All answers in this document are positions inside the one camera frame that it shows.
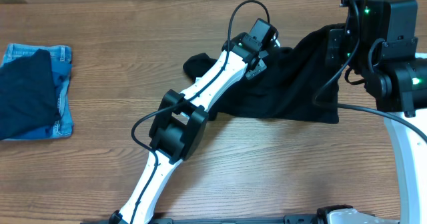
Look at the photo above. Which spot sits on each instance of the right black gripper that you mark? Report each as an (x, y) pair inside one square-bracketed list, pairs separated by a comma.
[(334, 42)]

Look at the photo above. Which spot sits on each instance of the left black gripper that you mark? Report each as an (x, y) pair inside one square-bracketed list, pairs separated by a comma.
[(259, 66)]

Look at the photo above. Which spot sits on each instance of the black t-shirt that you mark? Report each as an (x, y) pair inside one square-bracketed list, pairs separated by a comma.
[(285, 89)]

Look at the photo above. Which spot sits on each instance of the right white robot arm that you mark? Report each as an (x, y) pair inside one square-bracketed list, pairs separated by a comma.
[(378, 43)]

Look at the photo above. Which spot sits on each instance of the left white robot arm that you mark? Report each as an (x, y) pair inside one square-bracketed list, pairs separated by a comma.
[(179, 123)]

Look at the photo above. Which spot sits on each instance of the folded blue denim jeans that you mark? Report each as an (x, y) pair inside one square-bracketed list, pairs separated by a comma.
[(61, 56)]

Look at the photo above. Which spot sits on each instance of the folded navy blue garment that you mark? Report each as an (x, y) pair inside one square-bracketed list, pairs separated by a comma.
[(28, 97)]

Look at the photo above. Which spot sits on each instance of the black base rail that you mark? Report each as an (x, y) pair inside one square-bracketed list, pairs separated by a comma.
[(286, 219)]

